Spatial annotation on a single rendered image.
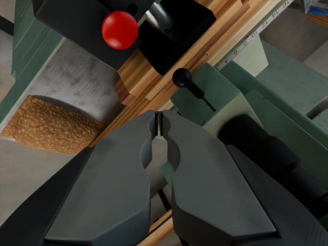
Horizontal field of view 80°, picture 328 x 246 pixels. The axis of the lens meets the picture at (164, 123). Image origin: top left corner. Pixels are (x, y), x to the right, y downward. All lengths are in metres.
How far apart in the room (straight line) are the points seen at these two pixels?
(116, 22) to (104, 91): 0.20
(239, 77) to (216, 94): 0.28
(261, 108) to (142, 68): 0.21
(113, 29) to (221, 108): 0.14
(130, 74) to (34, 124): 0.16
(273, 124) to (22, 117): 0.38
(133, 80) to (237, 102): 0.15
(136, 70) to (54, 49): 0.11
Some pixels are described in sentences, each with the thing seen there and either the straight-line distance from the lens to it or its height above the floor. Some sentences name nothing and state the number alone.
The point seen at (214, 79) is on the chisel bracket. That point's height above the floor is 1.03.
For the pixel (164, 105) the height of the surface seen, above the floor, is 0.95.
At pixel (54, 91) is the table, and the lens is 0.35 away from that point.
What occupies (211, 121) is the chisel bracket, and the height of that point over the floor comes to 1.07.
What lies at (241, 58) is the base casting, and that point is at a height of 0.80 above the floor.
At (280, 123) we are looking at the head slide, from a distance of 0.35.
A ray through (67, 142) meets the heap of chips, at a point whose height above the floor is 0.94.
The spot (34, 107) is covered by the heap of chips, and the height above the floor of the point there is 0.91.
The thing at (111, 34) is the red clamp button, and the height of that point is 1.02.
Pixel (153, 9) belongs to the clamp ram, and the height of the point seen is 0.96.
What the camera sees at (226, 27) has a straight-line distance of 0.34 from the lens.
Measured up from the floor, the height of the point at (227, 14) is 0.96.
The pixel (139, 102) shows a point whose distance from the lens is 0.37.
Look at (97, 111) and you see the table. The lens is 0.38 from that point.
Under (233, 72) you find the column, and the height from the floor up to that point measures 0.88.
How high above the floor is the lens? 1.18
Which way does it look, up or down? 37 degrees down
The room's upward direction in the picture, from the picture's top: 148 degrees clockwise
